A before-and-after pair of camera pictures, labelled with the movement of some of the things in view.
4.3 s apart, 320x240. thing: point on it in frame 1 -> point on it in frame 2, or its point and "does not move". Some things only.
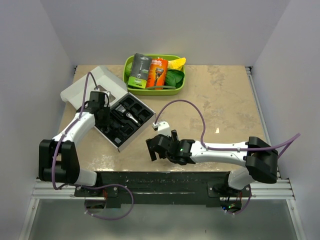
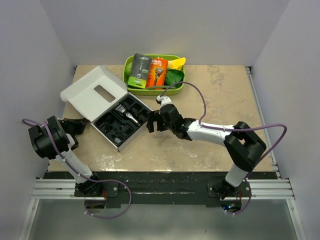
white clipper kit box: (129, 115) does not move
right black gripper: (174, 136) -> (153, 116)
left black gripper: (106, 121) -> (80, 123)
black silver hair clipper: (121, 109) does not move
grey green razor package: (140, 71) does not move
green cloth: (174, 78) does not move
